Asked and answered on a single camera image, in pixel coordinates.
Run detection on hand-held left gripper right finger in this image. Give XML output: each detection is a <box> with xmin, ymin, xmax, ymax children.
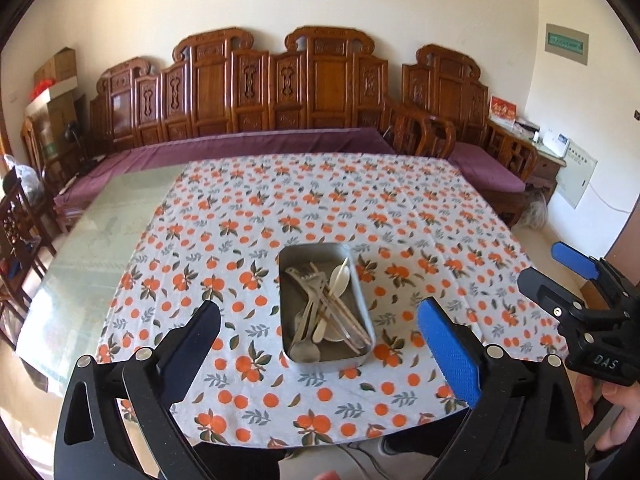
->
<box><xmin>418</xmin><ymin>296</ymin><xmax>586</xmax><ymax>480</ymax></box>

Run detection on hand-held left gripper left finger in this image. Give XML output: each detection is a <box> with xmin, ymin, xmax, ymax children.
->
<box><xmin>54</xmin><ymin>300</ymin><xmax>222</xmax><ymax>480</ymax></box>

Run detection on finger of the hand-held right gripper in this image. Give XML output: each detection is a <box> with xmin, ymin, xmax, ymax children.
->
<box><xmin>517</xmin><ymin>267</ymin><xmax>602</xmax><ymax>334</ymax></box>
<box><xmin>552</xmin><ymin>241</ymin><xmax>640</xmax><ymax>319</ymax></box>

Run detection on metal spoon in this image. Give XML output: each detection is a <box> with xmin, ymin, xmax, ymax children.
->
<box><xmin>289</xmin><ymin>305</ymin><xmax>321</xmax><ymax>363</ymax></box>

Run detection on cream plastic spoon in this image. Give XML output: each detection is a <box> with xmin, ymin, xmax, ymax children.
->
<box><xmin>312</xmin><ymin>258</ymin><xmax>351</xmax><ymax>341</ymax></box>
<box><xmin>320</xmin><ymin>305</ymin><xmax>353</xmax><ymax>344</ymax></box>

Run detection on rectangular metal tin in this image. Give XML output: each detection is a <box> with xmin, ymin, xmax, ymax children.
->
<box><xmin>278</xmin><ymin>242</ymin><xmax>377</xmax><ymax>373</ymax></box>

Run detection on cream chopstick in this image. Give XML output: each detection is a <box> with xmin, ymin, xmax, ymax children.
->
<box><xmin>308</xmin><ymin>261</ymin><xmax>365</xmax><ymax>353</ymax></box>

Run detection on person's right hand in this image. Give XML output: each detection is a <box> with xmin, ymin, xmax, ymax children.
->
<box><xmin>574</xmin><ymin>375</ymin><xmax>640</xmax><ymax>463</ymax></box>

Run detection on grey fluffy duster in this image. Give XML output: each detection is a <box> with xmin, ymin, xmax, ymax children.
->
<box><xmin>520</xmin><ymin>189</ymin><xmax>551</xmax><ymax>230</ymax></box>

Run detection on wooden side table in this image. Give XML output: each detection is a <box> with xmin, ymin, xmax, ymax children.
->
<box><xmin>487</xmin><ymin>117</ymin><xmax>568</xmax><ymax>206</ymax></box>

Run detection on white telephone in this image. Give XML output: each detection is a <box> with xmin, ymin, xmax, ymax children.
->
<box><xmin>540</xmin><ymin>127</ymin><xmax>571</xmax><ymax>153</ymax></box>

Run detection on purple armchair cushion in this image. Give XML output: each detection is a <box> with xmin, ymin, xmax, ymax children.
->
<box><xmin>450</xmin><ymin>141</ymin><xmax>526</xmax><ymax>195</ymax></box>

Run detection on orange fruit print tablecloth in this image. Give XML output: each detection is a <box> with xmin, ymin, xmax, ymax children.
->
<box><xmin>95</xmin><ymin>154</ymin><xmax>571</xmax><ymax>448</ymax></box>

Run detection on red desk calendar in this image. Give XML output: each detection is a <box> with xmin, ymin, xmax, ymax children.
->
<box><xmin>489</xmin><ymin>95</ymin><xmax>517</xmax><ymax>126</ymax></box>

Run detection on long purple sofa cushion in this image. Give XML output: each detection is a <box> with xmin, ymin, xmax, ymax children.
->
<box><xmin>54</xmin><ymin>126</ymin><xmax>396</xmax><ymax>211</ymax></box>

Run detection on wooden dining chair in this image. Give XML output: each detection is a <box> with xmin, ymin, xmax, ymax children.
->
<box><xmin>20</xmin><ymin>115</ymin><xmax>66</xmax><ymax>191</ymax></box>
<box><xmin>0</xmin><ymin>175</ymin><xmax>58</xmax><ymax>351</ymax></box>

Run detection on carved wooden armchair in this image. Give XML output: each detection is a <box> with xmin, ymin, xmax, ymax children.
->
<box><xmin>400</xmin><ymin>44</ymin><xmax>538</xmax><ymax>228</ymax></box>

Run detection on white plastic bag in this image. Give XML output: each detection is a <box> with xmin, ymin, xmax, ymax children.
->
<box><xmin>2</xmin><ymin>154</ymin><xmax>40</xmax><ymax>201</ymax></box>

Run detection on black desk lamp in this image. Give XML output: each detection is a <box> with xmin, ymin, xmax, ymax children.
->
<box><xmin>62</xmin><ymin>120</ymin><xmax>86</xmax><ymax>173</ymax></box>

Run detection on carved wooden sofa bench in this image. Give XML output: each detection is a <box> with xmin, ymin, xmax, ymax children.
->
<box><xmin>52</xmin><ymin>25</ymin><xmax>457</xmax><ymax>233</ymax></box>

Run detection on white flat box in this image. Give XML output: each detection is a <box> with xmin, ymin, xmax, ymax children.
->
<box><xmin>24</xmin><ymin>87</ymin><xmax>81</xmax><ymax>121</ymax></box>

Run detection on small cardboard box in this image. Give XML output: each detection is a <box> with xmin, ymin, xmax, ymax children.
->
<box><xmin>32</xmin><ymin>47</ymin><xmax>77</xmax><ymax>88</ymax></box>

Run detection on white wall cable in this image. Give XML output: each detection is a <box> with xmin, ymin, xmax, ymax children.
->
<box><xmin>590</xmin><ymin>180</ymin><xmax>636</xmax><ymax>214</ymax></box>

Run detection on white wall panel door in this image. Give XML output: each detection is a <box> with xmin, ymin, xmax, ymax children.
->
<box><xmin>556</xmin><ymin>139</ymin><xmax>599</xmax><ymax>210</ymax></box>

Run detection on grey wall electrical box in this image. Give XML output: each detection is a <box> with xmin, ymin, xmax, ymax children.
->
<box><xmin>545</xmin><ymin>23</ymin><xmax>590</xmax><ymax>65</ymax></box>

